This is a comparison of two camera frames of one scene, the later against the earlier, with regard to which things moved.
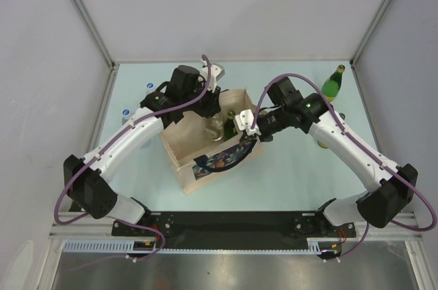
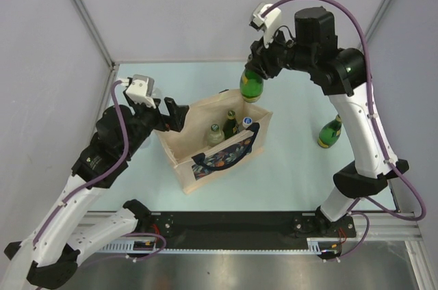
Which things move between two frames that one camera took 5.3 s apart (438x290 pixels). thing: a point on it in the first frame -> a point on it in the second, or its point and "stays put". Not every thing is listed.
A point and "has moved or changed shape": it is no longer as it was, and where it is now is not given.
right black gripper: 263,137 -> 261,60
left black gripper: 213,106 -> 174,121
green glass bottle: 230,130 stays put
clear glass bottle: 215,126 has moved or changed shape
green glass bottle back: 332,84 has moved or changed shape
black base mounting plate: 233,228 stays put
